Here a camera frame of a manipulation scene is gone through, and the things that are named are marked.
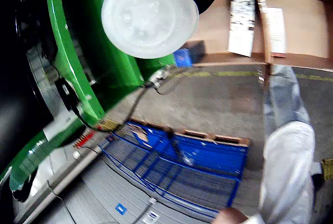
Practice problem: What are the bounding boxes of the dark blue product box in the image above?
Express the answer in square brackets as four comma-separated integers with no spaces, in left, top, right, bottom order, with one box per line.
[173,48,193,68]

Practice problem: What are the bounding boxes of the wooden pallet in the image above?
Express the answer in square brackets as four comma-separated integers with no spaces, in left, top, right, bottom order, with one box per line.
[130,118,250,148]

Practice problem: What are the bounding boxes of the divided brown cardboard box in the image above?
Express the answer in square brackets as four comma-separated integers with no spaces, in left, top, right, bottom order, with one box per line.
[186,0,333,72]

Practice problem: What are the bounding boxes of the white cow print carton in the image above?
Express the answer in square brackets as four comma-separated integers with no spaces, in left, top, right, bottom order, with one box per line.
[227,0,257,57]

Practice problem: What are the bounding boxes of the person in white shirt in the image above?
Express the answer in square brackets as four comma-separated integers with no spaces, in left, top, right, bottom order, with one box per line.
[212,65,323,224]

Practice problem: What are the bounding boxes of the white plastic bottle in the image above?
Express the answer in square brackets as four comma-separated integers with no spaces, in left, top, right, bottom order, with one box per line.
[100,0,200,59]

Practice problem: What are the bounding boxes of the red and white carton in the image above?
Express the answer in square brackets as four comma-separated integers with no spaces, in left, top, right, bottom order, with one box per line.
[266,7,287,58]

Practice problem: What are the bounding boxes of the black monitor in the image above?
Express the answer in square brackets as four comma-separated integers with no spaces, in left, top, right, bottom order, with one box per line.
[0,0,86,172]

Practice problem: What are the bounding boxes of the black floor cable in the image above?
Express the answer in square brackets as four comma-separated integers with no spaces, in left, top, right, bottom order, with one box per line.
[75,66,206,133]

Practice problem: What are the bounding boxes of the blue mesh pallet cage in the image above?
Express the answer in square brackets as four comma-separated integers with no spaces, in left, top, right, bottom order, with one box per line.
[98,119,250,219]

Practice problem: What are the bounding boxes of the green metal shelf unit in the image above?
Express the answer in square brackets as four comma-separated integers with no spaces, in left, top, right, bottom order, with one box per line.
[0,0,175,193]

